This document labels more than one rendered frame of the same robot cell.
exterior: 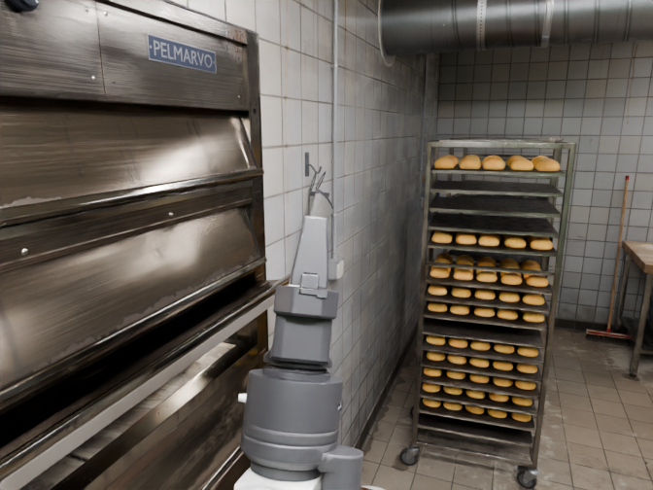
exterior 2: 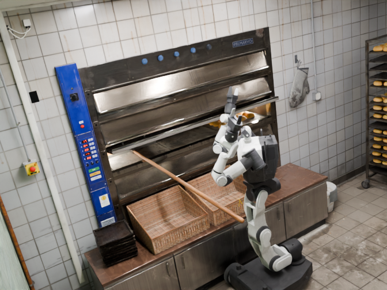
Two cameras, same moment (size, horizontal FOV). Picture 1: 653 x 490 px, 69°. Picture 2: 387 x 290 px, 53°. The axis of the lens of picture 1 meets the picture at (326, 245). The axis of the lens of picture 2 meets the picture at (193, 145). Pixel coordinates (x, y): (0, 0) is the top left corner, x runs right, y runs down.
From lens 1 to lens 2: 280 cm
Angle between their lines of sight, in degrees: 40
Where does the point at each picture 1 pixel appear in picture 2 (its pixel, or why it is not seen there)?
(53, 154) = (213, 72)
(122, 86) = (227, 55)
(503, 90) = not seen: outside the picture
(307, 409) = (228, 106)
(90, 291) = (220, 96)
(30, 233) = (210, 86)
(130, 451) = not seen: hidden behind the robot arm
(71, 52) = (216, 52)
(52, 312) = (213, 100)
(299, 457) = (227, 111)
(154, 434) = not seen: hidden behind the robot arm
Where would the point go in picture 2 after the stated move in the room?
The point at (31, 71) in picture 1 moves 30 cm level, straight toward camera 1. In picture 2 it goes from (210, 58) to (207, 64)
